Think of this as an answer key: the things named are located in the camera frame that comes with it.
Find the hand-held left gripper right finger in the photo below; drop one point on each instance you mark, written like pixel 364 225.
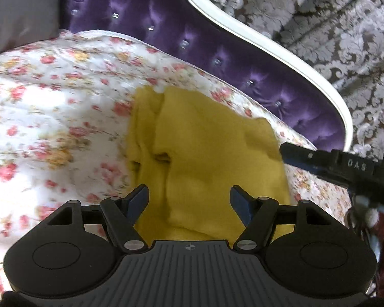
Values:
pixel 240 203

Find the yellow knit garment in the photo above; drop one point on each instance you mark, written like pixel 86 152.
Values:
pixel 204 153

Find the grey pillow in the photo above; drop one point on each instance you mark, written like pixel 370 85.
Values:
pixel 17 12

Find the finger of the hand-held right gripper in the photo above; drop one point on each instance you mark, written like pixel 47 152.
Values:
pixel 302 157

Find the purple tufted headboard white frame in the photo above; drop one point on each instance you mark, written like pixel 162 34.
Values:
pixel 230 60

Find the floral bedsheet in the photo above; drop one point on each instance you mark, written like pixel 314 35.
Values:
pixel 51 102

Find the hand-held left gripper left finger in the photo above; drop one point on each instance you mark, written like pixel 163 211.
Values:
pixel 138 202

